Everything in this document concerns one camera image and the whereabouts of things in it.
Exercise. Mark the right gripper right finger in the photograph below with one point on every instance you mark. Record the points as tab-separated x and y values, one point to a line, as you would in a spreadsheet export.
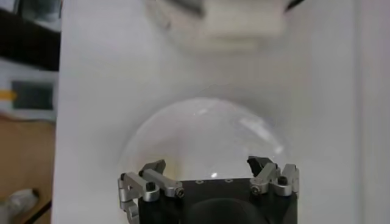
265	178

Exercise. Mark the white electric cooker pot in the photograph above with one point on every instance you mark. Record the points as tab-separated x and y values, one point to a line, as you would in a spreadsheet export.
237	24

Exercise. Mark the white round plate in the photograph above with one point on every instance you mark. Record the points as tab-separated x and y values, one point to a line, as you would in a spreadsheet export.
207	131

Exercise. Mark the black panel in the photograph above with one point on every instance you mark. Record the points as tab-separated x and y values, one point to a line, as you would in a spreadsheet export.
27	45

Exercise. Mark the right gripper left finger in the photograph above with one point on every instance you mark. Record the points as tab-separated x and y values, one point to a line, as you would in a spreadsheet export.
158	181

